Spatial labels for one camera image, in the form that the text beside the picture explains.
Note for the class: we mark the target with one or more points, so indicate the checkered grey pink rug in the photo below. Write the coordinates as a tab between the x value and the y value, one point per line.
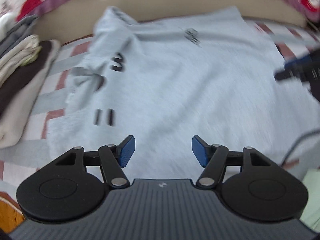
45	108

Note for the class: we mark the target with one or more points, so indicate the light grey printed sweatshirt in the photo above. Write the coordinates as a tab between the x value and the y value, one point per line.
187	80

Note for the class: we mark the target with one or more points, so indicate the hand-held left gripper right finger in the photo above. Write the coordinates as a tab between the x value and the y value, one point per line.
199	152

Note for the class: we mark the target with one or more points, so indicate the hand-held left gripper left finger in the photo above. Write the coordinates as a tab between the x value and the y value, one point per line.
127	152

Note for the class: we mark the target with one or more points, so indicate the stack of folded clothes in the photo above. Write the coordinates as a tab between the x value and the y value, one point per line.
15	36

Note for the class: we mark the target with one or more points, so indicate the white folded garment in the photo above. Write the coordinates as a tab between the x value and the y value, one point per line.
5	23

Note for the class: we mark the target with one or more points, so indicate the pale green cloth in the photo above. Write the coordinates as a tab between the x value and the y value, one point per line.
312	200

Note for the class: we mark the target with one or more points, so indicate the cream folded garment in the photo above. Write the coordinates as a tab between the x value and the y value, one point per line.
15	57

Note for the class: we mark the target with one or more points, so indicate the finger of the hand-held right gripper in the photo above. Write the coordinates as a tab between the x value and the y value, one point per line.
292	72

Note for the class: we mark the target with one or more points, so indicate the dark brown folded garment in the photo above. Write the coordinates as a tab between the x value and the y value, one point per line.
22	85

